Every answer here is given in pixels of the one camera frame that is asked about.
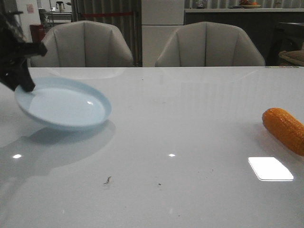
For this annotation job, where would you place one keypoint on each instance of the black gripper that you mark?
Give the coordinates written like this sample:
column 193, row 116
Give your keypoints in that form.
column 14, row 52

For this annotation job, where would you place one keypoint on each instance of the light blue plate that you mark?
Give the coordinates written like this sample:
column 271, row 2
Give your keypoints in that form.
column 64, row 104

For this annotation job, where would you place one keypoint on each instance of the orange corn cob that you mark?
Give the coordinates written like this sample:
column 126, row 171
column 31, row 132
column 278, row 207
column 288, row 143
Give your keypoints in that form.
column 285, row 128

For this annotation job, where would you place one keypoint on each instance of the red bin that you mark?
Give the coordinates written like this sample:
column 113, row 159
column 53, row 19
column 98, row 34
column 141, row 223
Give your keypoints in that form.
column 37, row 32

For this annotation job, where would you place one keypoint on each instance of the left beige leather chair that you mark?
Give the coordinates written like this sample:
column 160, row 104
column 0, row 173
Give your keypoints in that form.
column 84, row 44

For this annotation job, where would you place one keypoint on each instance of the beige leather chair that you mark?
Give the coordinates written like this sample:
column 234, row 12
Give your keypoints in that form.
column 84, row 44
column 207, row 44

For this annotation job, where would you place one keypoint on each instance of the red barrier belt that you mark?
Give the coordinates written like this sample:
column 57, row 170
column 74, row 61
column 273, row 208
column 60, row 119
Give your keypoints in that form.
column 106, row 14

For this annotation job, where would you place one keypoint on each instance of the white refrigerator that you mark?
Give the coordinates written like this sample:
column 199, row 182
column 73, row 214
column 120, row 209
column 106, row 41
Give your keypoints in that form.
column 159, row 19

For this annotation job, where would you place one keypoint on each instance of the right beige leather chair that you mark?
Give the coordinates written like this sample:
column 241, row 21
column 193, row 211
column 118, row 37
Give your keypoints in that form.
column 207, row 44

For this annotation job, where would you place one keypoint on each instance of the fruit bowl on counter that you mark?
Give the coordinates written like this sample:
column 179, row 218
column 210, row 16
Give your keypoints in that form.
column 247, row 4

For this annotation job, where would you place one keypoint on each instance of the pink wall notice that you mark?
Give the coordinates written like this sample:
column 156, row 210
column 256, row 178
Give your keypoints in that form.
column 30, row 8

